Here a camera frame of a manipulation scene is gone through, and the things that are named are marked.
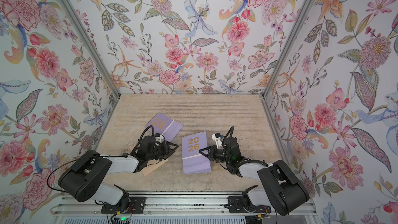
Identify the peach desk calendar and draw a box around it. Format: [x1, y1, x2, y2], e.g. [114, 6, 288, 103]
[133, 143, 168, 177]

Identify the left corner aluminium post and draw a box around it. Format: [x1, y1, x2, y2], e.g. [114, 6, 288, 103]
[45, 0, 121, 99]

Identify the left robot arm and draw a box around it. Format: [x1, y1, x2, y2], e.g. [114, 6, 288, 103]
[58, 133, 179, 213]

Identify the right corner aluminium post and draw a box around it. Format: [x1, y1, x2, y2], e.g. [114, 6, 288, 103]
[262, 0, 325, 99]

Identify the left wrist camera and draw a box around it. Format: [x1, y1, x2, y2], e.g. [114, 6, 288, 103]
[154, 133, 165, 143]

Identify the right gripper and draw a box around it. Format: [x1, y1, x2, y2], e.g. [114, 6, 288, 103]
[200, 146, 234, 163]

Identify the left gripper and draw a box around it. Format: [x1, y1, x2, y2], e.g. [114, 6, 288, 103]
[146, 141, 179, 163]

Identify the corner aluminium post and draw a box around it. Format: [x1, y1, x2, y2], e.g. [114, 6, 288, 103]
[45, 0, 121, 99]
[262, 0, 325, 99]

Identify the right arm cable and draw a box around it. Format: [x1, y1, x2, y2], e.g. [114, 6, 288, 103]
[224, 125, 235, 145]

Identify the purple calendar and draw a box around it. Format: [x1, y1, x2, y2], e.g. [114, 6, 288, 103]
[145, 113, 183, 142]
[182, 131, 211, 174]

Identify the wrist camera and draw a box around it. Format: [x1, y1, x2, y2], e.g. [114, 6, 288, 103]
[211, 133, 224, 149]
[154, 133, 165, 143]

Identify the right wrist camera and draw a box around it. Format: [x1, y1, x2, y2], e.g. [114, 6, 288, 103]
[211, 133, 224, 149]

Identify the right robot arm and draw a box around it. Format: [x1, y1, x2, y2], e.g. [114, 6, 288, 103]
[199, 136, 310, 216]

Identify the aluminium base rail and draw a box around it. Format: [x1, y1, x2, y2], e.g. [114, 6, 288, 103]
[49, 192, 318, 217]

